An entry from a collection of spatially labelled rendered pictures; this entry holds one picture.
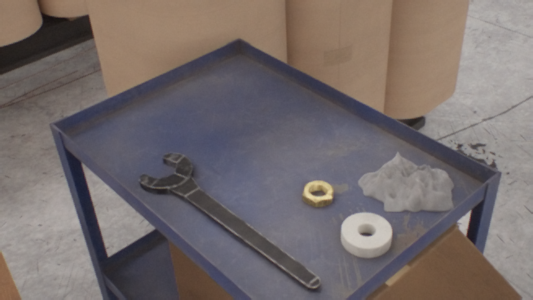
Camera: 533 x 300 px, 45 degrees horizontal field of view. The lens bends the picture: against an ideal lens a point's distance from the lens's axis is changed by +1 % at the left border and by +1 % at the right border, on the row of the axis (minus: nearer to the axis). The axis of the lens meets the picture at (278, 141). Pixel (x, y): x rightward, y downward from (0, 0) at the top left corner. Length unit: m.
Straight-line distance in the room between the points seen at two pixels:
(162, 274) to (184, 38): 0.51
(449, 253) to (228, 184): 0.36
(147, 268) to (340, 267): 0.62
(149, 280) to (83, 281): 0.76
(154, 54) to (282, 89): 0.37
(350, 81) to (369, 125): 0.75
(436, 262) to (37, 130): 2.13
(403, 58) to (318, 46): 0.49
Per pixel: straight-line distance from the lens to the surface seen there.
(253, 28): 1.54
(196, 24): 1.44
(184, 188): 1.03
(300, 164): 1.07
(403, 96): 2.29
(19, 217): 2.46
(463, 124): 2.72
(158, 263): 1.44
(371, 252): 0.92
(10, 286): 1.05
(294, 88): 1.26
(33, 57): 3.35
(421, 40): 2.19
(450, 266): 1.03
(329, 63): 1.83
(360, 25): 1.85
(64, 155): 1.21
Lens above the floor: 1.56
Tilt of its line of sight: 37 degrees down
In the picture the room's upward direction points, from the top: 2 degrees counter-clockwise
